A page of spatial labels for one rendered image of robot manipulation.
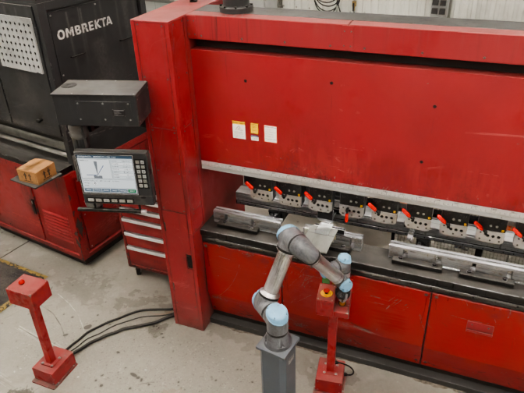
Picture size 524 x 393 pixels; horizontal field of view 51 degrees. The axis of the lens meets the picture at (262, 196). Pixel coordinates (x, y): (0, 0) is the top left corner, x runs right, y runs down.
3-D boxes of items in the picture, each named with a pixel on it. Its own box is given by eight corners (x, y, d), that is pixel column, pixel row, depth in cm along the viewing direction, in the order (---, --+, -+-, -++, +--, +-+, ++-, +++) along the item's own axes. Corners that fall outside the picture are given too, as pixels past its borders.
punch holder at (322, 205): (308, 209, 348) (309, 186, 340) (312, 203, 355) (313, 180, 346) (331, 214, 343) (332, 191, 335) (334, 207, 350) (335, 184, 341)
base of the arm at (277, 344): (283, 355, 290) (282, 342, 285) (258, 345, 297) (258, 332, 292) (296, 338, 301) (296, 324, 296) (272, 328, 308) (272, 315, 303)
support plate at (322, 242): (298, 248, 336) (298, 246, 336) (310, 225, 357) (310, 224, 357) (326, 253, 330) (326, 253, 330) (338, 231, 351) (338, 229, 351)
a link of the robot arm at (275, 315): (273, 339, 287) (272, 320, 280) (261, 323, 297) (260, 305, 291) (292, 331, 292) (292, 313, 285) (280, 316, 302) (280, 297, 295)
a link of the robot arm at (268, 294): (259, 322, 294) (293, 234, 277) (246, 306, 306) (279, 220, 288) (277, 321, 301) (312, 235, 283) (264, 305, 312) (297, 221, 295)
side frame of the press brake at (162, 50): (175, 323, 423) (129, 19, 306) (222, 260, 491) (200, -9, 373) (203, 331, 415) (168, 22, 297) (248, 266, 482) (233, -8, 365)
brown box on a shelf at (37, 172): (10, 180, 426) (5, 166, 419) (37, 166, 444) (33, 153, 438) (35, 189, 412) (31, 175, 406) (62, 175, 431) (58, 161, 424)
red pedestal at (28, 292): (31, 382, 378) (-2, 289, 336) (55, 356, 398) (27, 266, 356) (54, 390, 371) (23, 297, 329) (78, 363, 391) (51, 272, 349)
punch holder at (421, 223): (404, 227, 328) (406, 203, 319) (406, 220, 335) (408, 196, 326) (430, 231, 323) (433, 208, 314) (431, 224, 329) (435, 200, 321)
